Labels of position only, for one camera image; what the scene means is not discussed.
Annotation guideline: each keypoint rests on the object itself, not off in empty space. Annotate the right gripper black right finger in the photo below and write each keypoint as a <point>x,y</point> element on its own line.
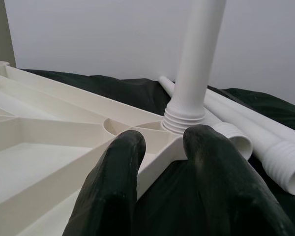
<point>223,184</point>

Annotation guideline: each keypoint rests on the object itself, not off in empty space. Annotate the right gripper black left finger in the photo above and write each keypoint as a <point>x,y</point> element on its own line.
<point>108,191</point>

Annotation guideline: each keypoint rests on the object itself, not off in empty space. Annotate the white plastic children table top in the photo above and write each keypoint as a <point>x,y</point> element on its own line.
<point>39,147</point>

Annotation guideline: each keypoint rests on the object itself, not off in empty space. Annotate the white plastic table leg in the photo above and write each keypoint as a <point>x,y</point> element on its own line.
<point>285,167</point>
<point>285,134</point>
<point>236,142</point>
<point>194,61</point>

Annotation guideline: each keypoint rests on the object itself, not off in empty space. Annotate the black table cloth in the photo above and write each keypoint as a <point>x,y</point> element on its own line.
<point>137,91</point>

